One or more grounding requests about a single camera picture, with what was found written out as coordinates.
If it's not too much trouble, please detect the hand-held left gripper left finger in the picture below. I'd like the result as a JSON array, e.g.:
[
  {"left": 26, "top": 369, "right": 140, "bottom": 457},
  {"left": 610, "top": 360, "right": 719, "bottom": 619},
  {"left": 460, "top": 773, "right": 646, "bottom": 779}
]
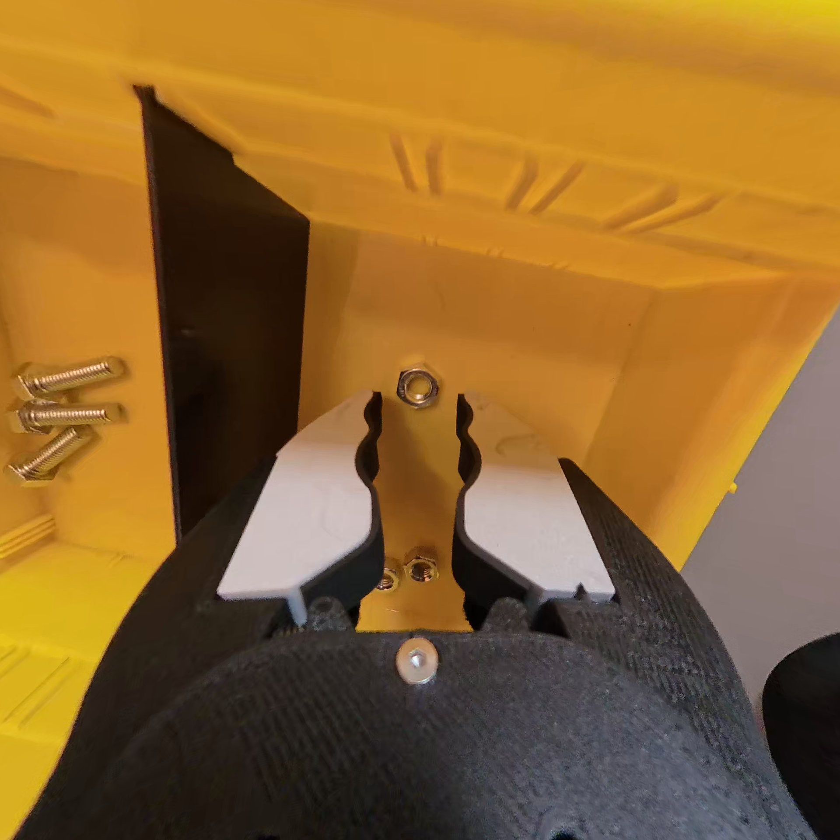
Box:
[{"left": 217, "top": 390, "right": 385, "bottom": 624}]

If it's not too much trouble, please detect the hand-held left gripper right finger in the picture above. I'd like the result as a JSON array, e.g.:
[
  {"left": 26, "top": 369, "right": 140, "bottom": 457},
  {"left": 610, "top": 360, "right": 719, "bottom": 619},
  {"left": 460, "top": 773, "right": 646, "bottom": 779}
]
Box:
[{"left": 451, "top": 392, "right": 618, "bottom": 605}]

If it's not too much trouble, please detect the yellow plastic bin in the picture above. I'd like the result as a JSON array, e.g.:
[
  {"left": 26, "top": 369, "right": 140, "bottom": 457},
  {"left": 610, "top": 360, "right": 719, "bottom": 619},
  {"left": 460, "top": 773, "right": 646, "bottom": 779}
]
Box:
[{"left": 0, "top": 0, "right": 840, "bottom": 834}]

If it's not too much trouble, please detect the grey bin divider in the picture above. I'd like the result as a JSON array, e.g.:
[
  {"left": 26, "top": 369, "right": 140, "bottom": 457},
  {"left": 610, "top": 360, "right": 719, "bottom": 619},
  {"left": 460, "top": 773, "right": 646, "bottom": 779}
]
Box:
[{"left": 133, "top": 84, "right": 311, "bottom": 546}]

